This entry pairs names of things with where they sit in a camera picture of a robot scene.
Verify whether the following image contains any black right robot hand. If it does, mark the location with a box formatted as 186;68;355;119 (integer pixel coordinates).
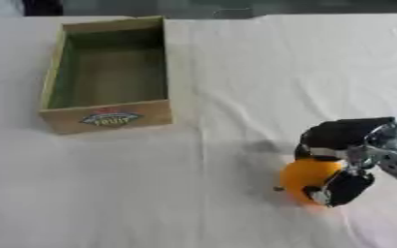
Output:
293;116;397;208

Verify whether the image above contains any tan cardboard box green inside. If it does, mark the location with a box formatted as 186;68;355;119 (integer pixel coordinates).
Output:
37;15;175;136

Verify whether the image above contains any dark object beyond table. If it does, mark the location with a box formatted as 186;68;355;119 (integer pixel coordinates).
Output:
20;0;65;17

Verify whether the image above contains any orange toy fruit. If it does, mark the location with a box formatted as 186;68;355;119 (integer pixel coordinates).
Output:
273;158;345;206

